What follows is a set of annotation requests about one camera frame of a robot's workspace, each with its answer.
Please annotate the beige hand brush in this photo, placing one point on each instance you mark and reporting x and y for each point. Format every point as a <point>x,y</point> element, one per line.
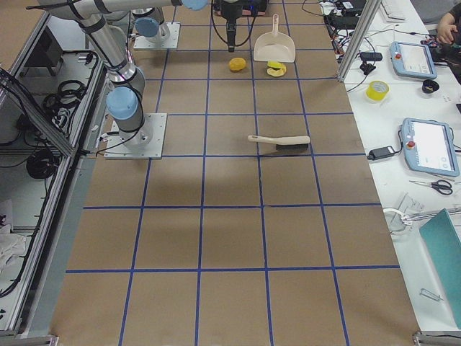
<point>283,143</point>

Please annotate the beige plastic dustpan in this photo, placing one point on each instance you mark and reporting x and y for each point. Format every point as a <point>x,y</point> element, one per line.
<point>274,45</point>

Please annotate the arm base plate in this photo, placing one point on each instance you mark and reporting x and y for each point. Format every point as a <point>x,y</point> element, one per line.
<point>147,143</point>
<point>153,36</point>

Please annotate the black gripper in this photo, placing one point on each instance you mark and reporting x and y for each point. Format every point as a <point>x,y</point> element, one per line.
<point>229,11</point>

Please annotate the aluminium frame post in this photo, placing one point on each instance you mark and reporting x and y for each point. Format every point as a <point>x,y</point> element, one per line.
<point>368,14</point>

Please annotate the black small bowl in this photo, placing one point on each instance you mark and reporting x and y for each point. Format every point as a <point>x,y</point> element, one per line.
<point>429,86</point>

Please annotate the person hand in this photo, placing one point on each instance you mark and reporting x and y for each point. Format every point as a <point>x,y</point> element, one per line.
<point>446,28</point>

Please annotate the yellow green food scraps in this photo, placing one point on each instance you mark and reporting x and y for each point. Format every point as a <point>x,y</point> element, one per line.
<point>276,69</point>

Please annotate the yellow potato toy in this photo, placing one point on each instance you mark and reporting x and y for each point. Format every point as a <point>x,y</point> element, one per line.
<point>237,64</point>

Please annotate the teach pendant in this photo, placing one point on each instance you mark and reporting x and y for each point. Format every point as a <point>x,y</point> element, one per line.
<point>428,147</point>
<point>412,60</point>

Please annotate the teal board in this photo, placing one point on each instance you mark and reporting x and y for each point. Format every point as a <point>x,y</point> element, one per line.
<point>443,245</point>

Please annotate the black power adapter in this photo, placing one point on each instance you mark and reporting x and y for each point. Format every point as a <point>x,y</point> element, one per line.
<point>381,153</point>

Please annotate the far teach pendant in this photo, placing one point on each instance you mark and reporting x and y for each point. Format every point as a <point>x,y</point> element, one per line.
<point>412,60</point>

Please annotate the near teach pendant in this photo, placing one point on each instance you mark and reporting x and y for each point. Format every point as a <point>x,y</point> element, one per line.
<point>428,147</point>

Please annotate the black handled scissors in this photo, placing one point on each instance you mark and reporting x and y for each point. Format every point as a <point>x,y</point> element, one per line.
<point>442,186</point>

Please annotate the yellow tape roll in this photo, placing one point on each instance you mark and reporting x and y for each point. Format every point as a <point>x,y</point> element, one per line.
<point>377,91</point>

